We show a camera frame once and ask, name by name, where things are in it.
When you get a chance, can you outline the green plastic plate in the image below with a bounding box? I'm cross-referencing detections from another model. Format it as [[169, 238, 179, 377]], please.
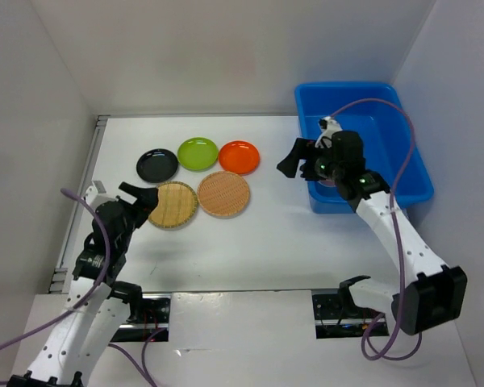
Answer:
[[177, 137, 219, 172]]

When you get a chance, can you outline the pink plastic cup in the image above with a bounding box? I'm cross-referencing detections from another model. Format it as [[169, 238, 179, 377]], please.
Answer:
[[318, 180, 336, 188]]

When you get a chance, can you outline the orange plastic plate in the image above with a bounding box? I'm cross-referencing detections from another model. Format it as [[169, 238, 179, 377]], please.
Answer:
[[218, 140, 261, 175]]

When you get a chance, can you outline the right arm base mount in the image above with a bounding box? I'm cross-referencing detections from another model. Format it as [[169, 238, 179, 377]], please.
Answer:
[[311, 289, 379, 339]]

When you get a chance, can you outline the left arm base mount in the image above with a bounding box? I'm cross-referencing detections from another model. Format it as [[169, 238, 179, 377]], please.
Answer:
[[111, 293, 171, 343]]

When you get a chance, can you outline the brown woven bamboo tray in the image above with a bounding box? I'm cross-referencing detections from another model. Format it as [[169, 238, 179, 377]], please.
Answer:
[[197, 171, 250, 218]]

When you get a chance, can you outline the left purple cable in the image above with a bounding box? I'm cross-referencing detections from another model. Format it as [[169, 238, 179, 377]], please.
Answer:
[[0, 188, 159, 387]]

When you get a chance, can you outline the black plastic plate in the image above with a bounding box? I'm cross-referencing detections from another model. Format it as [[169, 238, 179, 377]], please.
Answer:
[[136, 148, 179, 184]]

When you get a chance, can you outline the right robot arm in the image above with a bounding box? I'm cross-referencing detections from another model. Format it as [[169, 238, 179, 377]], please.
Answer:
[[277, 131, 468, 335]]

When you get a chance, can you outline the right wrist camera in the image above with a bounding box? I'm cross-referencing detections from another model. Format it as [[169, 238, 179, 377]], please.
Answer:
[[315, 116, 342, 148]]

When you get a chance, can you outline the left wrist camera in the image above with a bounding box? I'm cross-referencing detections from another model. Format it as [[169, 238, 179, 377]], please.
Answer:
[[83, 181, 109, 211]]

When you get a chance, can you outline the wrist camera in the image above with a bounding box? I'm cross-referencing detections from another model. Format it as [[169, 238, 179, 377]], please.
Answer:
[[315, 116, 342, 148], [83, 181, 109, 211]]

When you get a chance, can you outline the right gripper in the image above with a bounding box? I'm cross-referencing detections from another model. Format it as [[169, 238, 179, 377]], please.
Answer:
[[276, 137, 343, 182]]

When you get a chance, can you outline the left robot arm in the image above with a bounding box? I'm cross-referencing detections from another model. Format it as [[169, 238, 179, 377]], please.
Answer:
[[7, 181, 158, 386]]

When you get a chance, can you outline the green-rimmed bamboo tray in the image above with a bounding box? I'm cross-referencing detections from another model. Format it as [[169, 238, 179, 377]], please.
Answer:
[[148, 181, 198, 230]]

